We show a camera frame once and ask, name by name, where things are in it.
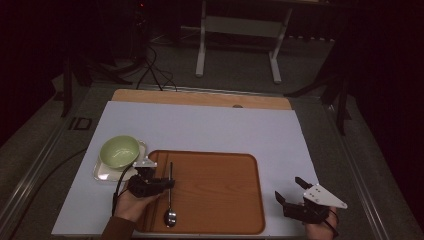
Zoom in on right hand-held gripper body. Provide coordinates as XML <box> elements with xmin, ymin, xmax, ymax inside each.
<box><xmin>283</xmin><ymin>183</ymin><xmax>348</xmax><ymax>224</ymax></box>

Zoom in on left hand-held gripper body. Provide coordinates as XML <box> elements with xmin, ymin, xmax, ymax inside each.
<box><xmin>127</xmin><ymin>156</ymin><xmax>164</xmax><ymax>198</ymax></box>

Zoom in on metal spoon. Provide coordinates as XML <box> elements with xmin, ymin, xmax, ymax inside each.
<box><xmin>163</xmin><ymin>161</ymin><xmax>178</xmax><ymax>229</ymax></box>

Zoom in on green bowl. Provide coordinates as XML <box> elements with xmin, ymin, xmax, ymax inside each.
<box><xmin>99</xmin><ymin>134</ymin><xmax>141</xmax><ymax>170</ymax></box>

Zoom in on brown wooden tray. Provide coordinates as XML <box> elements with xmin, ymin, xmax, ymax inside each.
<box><xmin>133</xmin><ymin>149</ymin><xmax>267</xmax><ymax>235</ymax></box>

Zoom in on person's left hand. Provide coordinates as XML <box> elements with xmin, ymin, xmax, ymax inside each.
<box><xmin>114</xmin><ymin>189</ymin><xmax>161</xmax><ymax>223</ymax></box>

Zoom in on person's right hand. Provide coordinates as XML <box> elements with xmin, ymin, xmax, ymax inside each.
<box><xmin>302</xmin><ymin>206</ymin><xmax>339</xmax><ymax>240</ymax></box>

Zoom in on white square plate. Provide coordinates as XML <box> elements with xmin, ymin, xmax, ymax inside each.
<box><xmin>92</xmin><ymin>139</ymin><xmax>148</xmax><ymax>183</ymax></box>

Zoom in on white table mat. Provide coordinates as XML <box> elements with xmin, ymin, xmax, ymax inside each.
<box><xmin>51</xmin><ymin>100</ymin><xmax>320</xmax><ymax>238</ymax></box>

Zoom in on black metal stand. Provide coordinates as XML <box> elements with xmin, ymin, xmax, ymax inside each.
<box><xmin>60</xmin><ymin>54</ymin><xmax>134</xmax><ymax>118</ymax></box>
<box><xmin>284</xmin><ymin>33</ymin><xmax>353</xmax><ymax>136</ymax></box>

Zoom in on black computer tower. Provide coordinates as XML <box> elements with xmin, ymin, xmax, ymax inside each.
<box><xmin>130</xmin><ymin>0</ymin><xmax>150</xmax><ymax>63</ymax></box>

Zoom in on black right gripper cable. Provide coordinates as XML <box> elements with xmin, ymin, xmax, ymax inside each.
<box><xmin>323</xmin><ymin>207</ymin><xmax>340</xmax><ymax>240</ymax></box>

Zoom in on aluminium frame rail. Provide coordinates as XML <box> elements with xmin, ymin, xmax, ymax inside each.
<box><xmin>322</xmin><ymin>103</ymin><xmax>389</xmax><ymax>240</ymax></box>
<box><xmin>0</xmin><ymin>84</ymin><xmax>96</xmax><ymax>236</ymax></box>

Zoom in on black floor cables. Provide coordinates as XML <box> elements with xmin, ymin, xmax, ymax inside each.
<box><xmin>135</xmin><ymin>46</ymin><xmax>178</xmax><ymax>93</ymax></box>

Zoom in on white metal desk frame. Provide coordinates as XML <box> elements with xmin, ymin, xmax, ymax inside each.
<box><xmin>194</xmin><ymin>0</ymin><xmax>294</xmax><ymax>84</ymax></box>

